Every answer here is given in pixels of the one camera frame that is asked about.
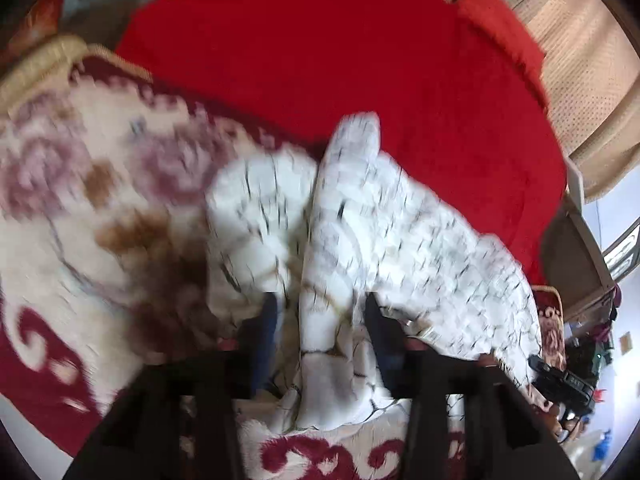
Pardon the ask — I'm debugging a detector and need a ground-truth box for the white black-patterned coat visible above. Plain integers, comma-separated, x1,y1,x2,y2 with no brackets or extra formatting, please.
206,113,541,434

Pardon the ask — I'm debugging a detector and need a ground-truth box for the brown wooden headboard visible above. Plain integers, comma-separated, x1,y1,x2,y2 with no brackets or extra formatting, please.
540,158,615,323

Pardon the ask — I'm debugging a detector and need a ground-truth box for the floral maroon beige blanket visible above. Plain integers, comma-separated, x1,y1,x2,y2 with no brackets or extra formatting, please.
1,39,411,479

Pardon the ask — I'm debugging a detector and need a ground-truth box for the red quilt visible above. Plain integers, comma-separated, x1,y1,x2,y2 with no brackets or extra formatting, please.
116,0,565,285

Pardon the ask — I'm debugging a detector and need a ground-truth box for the beige dotted curtain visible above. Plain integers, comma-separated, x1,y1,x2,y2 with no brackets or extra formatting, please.
503,0,639,202

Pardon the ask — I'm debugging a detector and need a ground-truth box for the red pillow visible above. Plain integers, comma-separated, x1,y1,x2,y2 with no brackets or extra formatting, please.
454,0,549,112

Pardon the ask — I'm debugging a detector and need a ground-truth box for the red printed box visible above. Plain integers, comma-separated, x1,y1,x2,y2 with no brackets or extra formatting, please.
1,0,64,63

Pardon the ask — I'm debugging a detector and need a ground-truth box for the dark leather sofa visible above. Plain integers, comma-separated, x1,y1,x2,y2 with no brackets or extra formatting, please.
1,0,152,72

